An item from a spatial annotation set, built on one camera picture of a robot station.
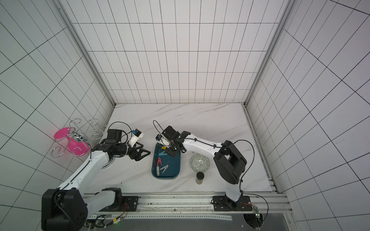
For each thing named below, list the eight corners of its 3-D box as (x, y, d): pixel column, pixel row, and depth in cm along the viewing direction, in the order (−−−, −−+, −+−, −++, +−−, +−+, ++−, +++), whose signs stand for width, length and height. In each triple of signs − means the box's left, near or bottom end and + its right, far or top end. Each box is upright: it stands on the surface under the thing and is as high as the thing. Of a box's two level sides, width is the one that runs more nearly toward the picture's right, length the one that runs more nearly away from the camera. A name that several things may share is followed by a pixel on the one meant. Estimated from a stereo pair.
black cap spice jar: (195, 184, 81) (197, 179, 73) (195, 177, 83) (196, 171, 76) (203, 184, 81) (204, 179, 73) (202, 177, 83) (204, 171, 76)
